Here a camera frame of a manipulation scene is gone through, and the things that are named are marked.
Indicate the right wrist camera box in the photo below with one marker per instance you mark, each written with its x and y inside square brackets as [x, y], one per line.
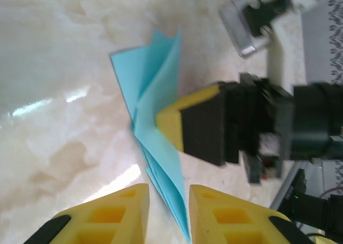
[235, 26]

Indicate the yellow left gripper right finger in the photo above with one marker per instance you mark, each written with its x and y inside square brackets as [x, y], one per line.
[230, 220]

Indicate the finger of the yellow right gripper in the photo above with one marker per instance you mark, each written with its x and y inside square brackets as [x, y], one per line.
[198, 97]
[201, 131]

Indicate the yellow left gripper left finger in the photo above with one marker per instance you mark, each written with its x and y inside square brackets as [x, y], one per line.
[112, 217]

